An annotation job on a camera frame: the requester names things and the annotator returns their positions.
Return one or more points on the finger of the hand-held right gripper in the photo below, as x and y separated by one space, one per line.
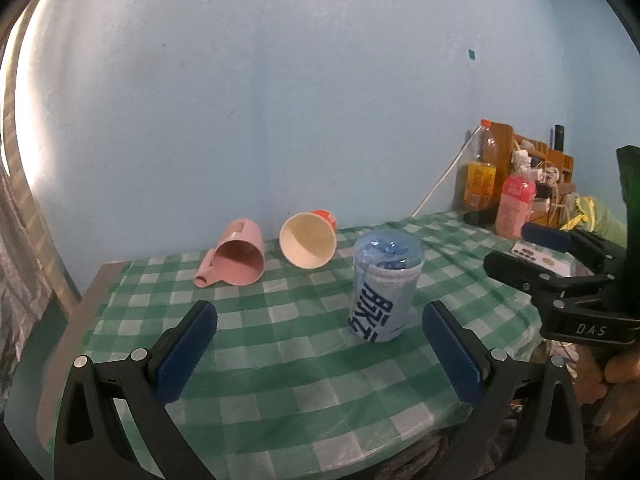
520 272
547 236

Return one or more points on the green checkered tablecloth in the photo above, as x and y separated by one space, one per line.
300 385

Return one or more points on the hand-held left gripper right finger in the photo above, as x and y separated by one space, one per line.
452 355

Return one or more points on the orange juice bottle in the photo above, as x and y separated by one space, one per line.
481 180

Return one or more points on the white remote control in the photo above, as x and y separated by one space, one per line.
542 256

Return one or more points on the red paper cup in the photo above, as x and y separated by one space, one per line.
305 242

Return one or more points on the clear blue printed plastic cup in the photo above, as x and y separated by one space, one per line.
385 285

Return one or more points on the person's right hand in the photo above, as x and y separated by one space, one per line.
625 385

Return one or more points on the wooden rack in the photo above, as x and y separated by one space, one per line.
562 170

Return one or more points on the pink plastic bottle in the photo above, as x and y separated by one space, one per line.
515 207

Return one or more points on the black stick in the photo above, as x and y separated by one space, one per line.
558 137

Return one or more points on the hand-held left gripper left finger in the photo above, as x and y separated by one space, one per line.
182 355

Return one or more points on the grey curtain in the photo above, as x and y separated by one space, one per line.
22 270

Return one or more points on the yellow green cloth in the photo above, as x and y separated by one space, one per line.
602 217

